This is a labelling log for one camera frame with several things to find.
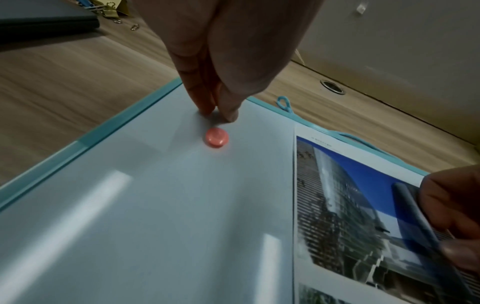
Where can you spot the person's left hand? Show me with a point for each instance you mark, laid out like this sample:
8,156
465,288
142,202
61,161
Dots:
232,44

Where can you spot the person's right hand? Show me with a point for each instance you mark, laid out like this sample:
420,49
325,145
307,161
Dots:
461,202

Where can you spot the pink round magnet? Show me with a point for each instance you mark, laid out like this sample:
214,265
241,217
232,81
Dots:
216,137

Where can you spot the printed page with building photos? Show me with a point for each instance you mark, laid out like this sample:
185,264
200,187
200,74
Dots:
337,213

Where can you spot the white magnetic board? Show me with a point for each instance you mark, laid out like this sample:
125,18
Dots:
168,222

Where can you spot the round metal desk grommet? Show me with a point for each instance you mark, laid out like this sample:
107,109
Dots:
332,86

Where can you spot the blue binder clip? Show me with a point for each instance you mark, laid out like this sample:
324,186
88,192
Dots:
87,2

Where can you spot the dark flat notebook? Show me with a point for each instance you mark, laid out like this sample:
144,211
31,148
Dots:
45,17

